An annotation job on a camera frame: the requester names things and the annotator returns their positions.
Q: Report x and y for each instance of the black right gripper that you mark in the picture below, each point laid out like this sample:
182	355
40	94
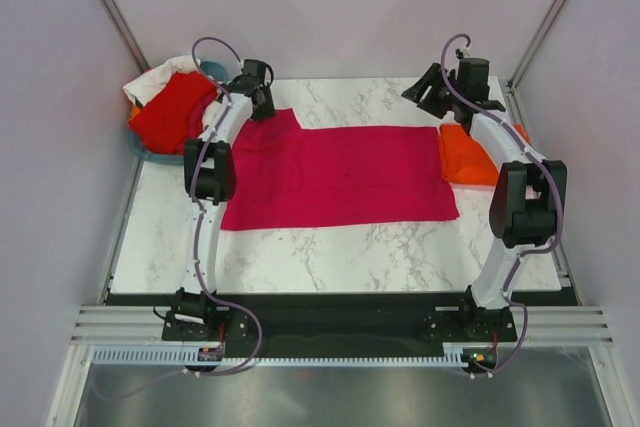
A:
416	92

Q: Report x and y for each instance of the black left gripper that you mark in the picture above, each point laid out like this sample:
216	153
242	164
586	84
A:
270	111

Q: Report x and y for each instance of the magenta t shirt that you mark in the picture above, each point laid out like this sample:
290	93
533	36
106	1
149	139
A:
292	177

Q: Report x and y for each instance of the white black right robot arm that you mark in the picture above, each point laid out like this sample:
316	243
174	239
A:
526	210

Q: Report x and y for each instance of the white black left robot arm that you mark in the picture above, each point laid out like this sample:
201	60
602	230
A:
196	313

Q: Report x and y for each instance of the teal laundry basket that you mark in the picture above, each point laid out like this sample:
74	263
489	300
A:
139	150

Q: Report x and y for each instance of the folded orange t shirt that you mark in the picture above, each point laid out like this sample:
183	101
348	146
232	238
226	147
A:
464	161

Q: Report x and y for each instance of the red t shirt in basket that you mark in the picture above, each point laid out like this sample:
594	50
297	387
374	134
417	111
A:
174	115

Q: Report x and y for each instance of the white black t shirt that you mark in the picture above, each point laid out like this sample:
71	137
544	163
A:
148	85

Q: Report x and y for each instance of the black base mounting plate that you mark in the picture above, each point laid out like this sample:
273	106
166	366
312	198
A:
342	324

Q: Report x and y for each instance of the right aluminium corner post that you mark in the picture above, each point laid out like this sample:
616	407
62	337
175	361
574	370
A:
543	30

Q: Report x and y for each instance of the aluminium corner post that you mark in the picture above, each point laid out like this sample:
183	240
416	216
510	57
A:
125	33
543	30

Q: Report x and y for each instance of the left aluminium corner post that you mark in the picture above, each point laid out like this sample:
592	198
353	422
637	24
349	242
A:
125	33

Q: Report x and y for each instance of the white slotted cable duct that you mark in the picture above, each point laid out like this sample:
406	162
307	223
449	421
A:
197	356

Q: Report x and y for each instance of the aluminium frame rail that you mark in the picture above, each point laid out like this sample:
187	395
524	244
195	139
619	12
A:
544	326

